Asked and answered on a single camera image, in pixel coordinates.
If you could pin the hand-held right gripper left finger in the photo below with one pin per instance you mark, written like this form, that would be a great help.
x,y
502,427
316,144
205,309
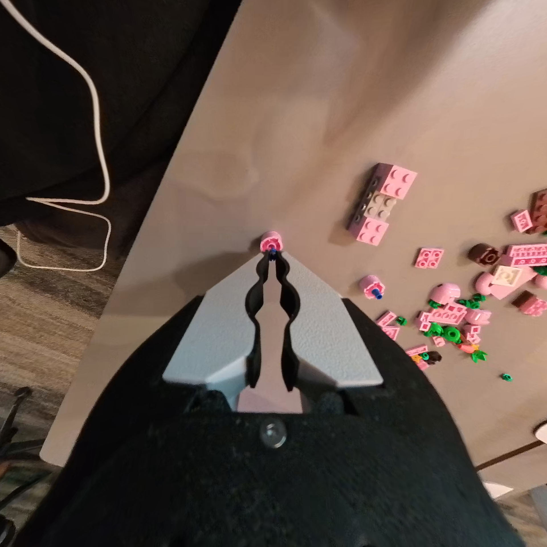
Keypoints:
x,y
205,342

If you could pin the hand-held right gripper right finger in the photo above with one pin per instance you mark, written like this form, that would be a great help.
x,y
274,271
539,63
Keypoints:
x,y
333,342

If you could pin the pink round toy brick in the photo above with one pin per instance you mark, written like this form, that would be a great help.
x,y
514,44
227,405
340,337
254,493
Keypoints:
x,y
271,240
370,283

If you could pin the pink grey brick assembly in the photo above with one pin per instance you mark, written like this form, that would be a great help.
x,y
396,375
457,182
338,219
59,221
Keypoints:
x,y
397,179

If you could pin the pile of pink toy bricks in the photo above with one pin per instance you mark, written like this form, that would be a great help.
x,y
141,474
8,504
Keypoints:
x,y
429,258

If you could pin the black office chair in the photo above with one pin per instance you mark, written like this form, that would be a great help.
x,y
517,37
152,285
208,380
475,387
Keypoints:
x,y
13,410

